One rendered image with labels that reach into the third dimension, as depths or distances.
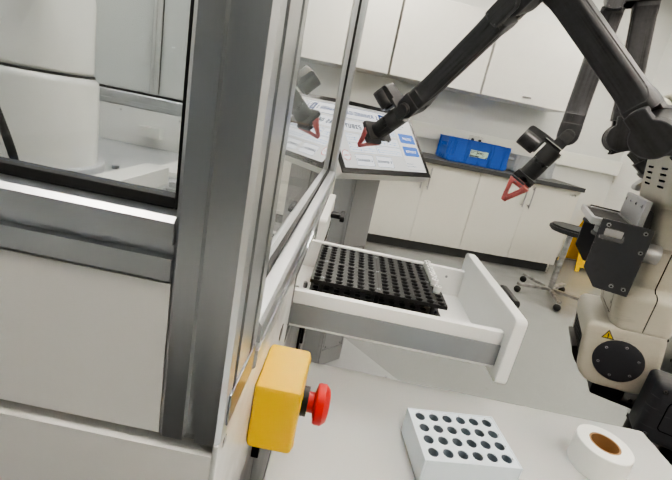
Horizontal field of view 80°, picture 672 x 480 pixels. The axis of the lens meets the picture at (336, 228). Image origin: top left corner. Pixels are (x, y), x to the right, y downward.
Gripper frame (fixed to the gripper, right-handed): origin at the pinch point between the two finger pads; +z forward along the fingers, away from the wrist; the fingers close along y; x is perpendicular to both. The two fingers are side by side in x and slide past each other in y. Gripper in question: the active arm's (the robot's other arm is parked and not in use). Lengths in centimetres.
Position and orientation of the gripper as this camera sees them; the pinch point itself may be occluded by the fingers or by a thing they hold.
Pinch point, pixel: (359, 144)
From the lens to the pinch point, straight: 137.9
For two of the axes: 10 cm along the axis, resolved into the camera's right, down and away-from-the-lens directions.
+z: -6.2, 3.3, 7.1
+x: 2.7, 9.4, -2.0
